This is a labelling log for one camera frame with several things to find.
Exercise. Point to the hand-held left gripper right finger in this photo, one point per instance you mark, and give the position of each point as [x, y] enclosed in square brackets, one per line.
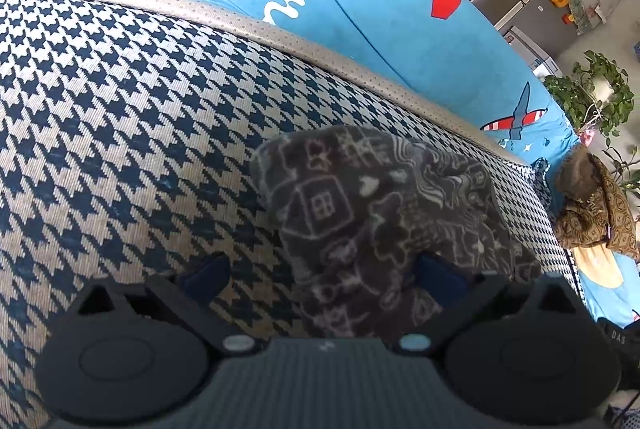
[440, 274]

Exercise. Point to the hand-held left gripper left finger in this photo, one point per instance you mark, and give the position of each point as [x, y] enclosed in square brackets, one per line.
[210, 271]

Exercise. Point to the brown patterned cloth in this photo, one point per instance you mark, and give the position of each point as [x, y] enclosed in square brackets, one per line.
[595, 209]

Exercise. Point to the white storage box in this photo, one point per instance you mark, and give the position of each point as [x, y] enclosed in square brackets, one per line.
[532, 51]

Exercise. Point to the green potted plant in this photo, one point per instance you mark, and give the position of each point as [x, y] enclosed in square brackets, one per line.
[595, 94]

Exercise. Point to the grey doodle-print fleece jacket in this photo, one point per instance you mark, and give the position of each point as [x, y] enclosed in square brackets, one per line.
[380, 209]

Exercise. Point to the houndstooth seat mat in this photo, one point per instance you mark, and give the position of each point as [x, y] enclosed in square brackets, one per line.
[125, 134]

